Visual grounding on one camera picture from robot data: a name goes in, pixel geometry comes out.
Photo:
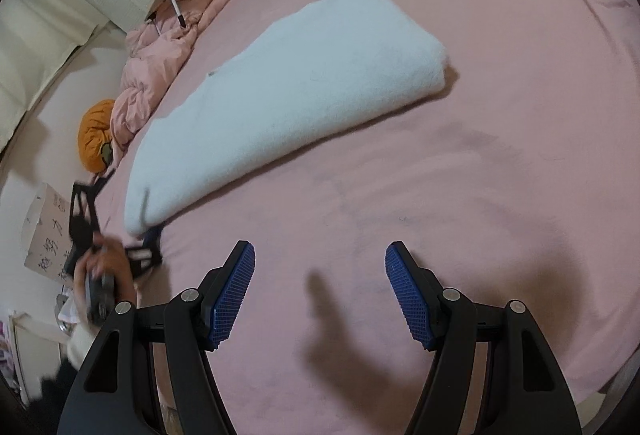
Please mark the person's left hand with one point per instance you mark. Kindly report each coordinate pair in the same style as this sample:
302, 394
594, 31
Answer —
117, 270

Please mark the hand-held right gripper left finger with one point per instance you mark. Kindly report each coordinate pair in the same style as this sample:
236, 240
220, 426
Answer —
232, 295

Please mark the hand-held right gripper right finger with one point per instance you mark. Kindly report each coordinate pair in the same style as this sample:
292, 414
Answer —
407, 295

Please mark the pink quilt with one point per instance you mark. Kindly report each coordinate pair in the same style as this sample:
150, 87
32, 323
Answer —
150, 65

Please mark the pink bed sheet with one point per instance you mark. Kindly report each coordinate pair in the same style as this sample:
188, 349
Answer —
450, 190

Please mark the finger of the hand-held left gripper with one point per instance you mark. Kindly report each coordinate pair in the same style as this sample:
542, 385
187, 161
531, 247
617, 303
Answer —
145, 257
82, 220

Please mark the cardboard box with writing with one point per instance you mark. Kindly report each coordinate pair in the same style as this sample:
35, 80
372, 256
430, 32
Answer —
42, 235

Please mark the orange plush pillow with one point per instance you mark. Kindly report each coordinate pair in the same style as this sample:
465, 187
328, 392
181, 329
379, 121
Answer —
92, 135

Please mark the white knit cardigan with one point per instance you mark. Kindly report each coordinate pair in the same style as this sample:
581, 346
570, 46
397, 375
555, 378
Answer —
300, 80

